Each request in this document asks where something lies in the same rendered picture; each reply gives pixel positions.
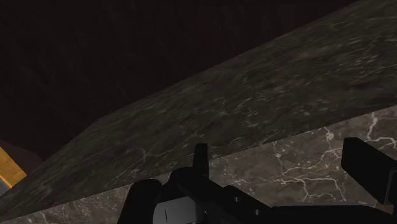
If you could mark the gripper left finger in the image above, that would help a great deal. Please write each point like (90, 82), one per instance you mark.
(201, 173)

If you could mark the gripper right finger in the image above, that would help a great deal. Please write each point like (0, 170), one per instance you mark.
(369, 169)

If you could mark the yellow wooden block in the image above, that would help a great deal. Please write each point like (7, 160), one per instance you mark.
(8, 170)

